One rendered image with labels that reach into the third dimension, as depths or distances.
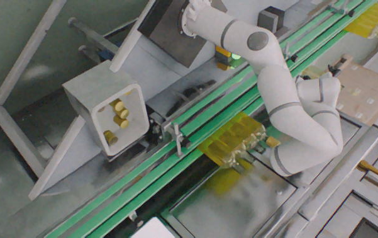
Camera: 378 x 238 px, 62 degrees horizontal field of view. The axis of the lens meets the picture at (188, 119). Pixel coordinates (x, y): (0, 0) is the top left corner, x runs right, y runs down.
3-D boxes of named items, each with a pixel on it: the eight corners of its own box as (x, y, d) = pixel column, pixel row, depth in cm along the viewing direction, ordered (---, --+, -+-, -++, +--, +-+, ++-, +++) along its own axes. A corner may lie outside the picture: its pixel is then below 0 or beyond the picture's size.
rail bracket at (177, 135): (163, 147, 115) (187, 167, 109) (158, 115, 103) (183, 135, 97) (170, 141, 117) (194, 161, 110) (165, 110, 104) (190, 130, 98)
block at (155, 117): (151, 133, 118) (163, 143, 114) (146, 116, 111) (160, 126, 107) (158, 128, 119) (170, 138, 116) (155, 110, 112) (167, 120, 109)
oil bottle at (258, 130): (217, 117, 133) (257, 145, 122) (217, 107, 129) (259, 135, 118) (226, 110, 136) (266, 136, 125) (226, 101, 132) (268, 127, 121)
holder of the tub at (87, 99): (99, 152, 113) (111, 165, 109) (74, 96, 93) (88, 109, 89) (138, 126, 121) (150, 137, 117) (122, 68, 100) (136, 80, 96)
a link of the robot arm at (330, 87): (309, 86, 104) (341, 82, 100) (308, 71, 112) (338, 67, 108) (312, 123, 111) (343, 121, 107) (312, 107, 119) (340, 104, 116)
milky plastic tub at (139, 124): (95, 144, 109) (109, 158, 104) (74, 97, 92) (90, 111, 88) (136, 117, 116) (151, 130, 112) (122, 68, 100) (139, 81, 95)
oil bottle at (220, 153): (187, 140, 126) (227, 172, 115) (186, 131, 122) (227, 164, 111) (197, 133, 128) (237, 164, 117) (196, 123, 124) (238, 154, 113)
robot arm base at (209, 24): (170, 16, 95) (207, 36, 87) (195, -19, 94) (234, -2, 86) (192, 41, 108) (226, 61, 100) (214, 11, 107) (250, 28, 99)
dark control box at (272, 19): (256, 28, 144) (272, 34, 139) (258, 12, 138) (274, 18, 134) (267, 21, 147) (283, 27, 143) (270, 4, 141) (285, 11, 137)
